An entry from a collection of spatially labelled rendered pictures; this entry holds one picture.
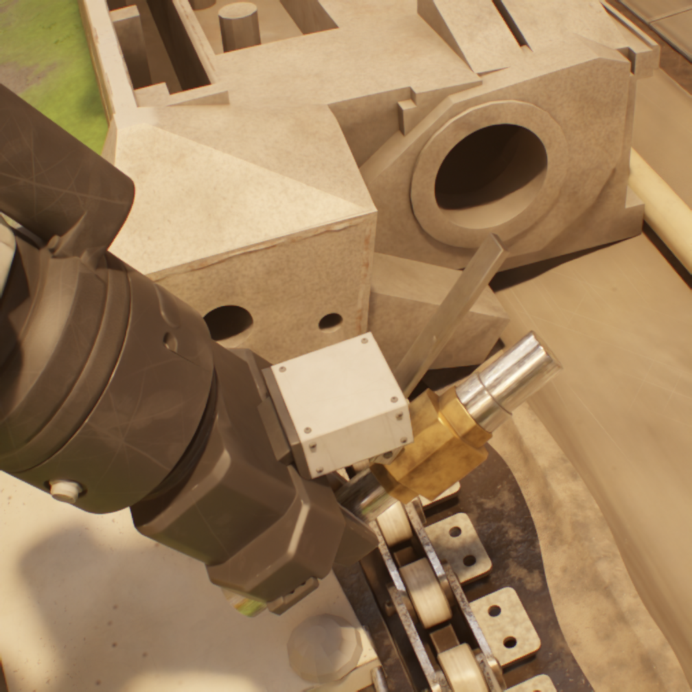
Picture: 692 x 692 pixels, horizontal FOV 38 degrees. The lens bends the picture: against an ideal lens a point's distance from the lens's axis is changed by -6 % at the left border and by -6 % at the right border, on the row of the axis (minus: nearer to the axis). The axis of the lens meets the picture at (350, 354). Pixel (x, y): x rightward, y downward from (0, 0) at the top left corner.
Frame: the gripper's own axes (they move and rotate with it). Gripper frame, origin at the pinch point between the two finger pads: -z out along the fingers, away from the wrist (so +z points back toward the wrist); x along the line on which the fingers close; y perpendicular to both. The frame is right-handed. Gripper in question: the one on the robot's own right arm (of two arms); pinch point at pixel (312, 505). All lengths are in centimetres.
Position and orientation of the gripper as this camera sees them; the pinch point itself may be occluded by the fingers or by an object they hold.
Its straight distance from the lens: 47.2
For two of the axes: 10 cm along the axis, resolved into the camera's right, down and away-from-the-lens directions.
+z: -6.0, -4.3, -6.8
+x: -3.1, -6.5, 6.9
